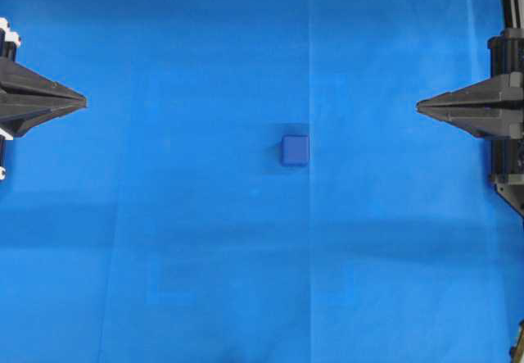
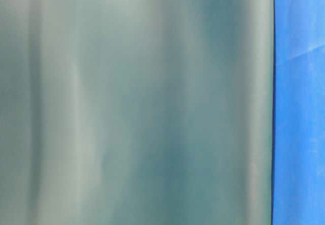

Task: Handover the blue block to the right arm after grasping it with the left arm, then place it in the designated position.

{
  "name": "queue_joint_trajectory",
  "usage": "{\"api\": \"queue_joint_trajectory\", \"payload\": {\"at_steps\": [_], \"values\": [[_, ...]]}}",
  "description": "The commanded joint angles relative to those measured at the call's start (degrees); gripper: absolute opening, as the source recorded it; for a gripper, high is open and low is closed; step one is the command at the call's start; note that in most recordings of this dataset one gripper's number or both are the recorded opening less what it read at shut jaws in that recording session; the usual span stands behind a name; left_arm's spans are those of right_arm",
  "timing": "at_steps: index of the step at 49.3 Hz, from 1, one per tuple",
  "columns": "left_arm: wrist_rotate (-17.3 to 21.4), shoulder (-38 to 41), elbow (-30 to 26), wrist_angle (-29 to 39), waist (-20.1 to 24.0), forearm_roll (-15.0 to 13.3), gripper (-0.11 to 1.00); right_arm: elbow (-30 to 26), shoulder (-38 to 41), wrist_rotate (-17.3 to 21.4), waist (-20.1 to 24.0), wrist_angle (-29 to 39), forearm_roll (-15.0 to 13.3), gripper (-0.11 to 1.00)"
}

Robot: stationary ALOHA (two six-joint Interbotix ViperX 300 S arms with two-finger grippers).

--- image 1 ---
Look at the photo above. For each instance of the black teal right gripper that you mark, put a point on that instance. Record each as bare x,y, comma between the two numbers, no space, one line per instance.
505,88

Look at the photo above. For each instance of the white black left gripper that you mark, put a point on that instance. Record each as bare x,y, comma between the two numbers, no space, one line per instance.
17,120

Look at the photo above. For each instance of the blue block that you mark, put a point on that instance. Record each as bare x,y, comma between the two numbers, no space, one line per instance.
295,150

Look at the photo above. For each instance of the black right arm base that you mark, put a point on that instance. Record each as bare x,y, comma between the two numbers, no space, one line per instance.
506,172

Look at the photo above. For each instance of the blue table cloth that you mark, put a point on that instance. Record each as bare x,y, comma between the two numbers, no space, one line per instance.
158,224

